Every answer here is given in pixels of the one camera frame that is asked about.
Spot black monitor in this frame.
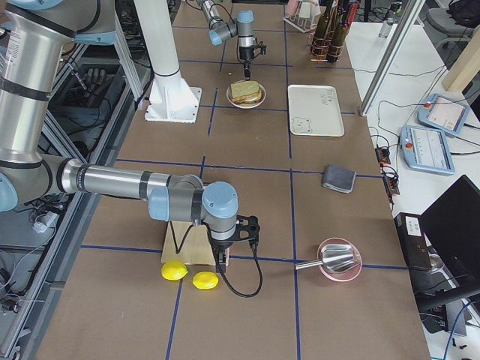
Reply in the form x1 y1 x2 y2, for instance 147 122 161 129
418 174 480 286

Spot white wire cup rack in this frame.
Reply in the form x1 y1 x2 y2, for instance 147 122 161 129
283 0 321 33

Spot bread slice under egg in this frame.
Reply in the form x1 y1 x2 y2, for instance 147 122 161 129
232 93 263 104

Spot cream bear tray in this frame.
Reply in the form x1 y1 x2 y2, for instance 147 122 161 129
287 85 344 137

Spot whole yellow lemon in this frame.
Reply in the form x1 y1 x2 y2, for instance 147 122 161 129
160 260 188 281

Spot aluminium frame post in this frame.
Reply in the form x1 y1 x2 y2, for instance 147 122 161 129
359 0 426 116

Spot light pink cup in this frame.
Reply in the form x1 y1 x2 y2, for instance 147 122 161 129
285 0 300 16

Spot grey folded cloth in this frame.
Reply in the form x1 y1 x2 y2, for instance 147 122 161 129
322 164 356 194

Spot blue teach pendant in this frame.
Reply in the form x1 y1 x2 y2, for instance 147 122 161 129
417 93 470 137
400 125 455 176

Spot copper wire bottle rack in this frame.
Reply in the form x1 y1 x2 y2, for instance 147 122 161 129
309 31 344 63

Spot white round plate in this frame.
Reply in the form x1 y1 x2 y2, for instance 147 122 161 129
226 83 266 110

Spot metal scoop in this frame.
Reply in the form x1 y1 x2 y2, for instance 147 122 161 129
295 244 359 274

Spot bread slice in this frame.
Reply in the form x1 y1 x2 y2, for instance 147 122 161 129
230 80 261 98
232 93 263 104

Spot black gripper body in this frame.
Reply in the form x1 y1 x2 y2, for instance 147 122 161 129
237 36 267 71
209 215 260 263

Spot pink bowl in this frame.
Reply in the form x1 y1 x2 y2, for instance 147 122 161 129
316 238 363 282

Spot dark green wine bottle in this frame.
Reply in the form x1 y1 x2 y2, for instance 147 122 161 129
314 0 338 38
326 1 358 63

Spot yellow lemon half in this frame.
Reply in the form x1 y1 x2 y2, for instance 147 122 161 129
192 271 219 290

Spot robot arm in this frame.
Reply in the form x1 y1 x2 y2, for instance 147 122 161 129
196 1 267 80
1 1 260 269

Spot wooden cutting board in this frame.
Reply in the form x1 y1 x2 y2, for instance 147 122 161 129
161 221 215 266

